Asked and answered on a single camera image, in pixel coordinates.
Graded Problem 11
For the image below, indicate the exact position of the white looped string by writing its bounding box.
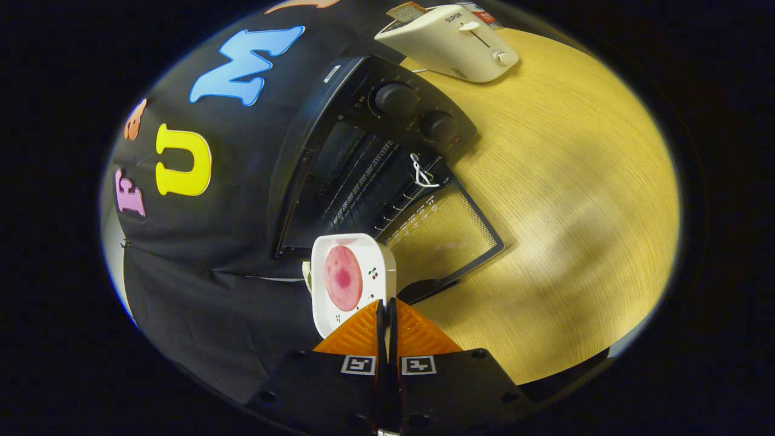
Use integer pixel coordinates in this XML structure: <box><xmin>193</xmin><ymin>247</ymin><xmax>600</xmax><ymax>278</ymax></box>
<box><xmin>409</xmin><ymin>153</ymin><xmax>440</xmax><ymax>188</ymax></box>

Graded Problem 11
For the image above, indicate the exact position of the white square plate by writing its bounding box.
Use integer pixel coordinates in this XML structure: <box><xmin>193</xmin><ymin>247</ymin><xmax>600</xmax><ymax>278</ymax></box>
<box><xmin>310</xmin><ymin>233</ymin><xmax>397</xmax><ymax>339</ymax></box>

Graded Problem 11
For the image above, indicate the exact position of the black toaster oven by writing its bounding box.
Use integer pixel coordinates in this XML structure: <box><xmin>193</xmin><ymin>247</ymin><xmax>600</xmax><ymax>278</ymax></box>
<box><xmin>266</xmin><ymin>54</ymin><xmax>505</xmax><ymax>305</ymax></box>

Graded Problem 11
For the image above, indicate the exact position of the black backdrop cloth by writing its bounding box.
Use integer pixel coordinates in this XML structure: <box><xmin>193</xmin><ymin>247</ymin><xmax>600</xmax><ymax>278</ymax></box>
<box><xmin>100</xmin><ymin>0</ymin><xmax>424</xmax><ymax>403</ymax></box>

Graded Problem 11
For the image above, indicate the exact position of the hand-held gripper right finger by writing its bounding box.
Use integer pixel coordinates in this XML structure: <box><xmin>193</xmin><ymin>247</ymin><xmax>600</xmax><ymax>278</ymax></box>
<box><xmin>387</xmin><ymin>297</ymin><xmax>529</xmax><ymax>436</ymax></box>

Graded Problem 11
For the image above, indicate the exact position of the brown bread slice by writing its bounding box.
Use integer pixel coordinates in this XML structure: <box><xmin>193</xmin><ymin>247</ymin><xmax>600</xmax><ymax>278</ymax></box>
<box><xmin>387</xmin><ymin>1</ymin><xmax>428</xmax><ymax>24</ymax></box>

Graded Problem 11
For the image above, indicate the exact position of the pink ham slice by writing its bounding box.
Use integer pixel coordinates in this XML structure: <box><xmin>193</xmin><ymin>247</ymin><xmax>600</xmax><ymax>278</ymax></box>
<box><xmin>324</xmin><ymin>245</ymin><xmax>364</xmax><ymax>312</ymax></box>

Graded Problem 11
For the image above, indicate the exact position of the clear water bottle red label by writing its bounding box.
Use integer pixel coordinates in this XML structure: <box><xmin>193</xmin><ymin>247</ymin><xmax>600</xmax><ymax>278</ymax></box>
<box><xmin>469</xmin><ymin>2</ymin><xmax>504</xmax><ymax>30</ymax></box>

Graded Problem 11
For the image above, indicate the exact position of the white bread toaster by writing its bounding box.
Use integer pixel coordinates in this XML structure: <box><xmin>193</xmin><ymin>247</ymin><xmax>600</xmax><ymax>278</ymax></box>
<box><xmin>375</xmin><ymin>5</ymin><xmax>520</xmax><ymax>84</ymax></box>

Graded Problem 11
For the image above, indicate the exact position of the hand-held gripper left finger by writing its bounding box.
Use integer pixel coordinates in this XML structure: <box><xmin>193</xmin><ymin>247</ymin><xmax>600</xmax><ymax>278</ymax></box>
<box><xmin>245</xmin><ymin>299</ymin><xmax>389</xmax><ymax>436</ymax></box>

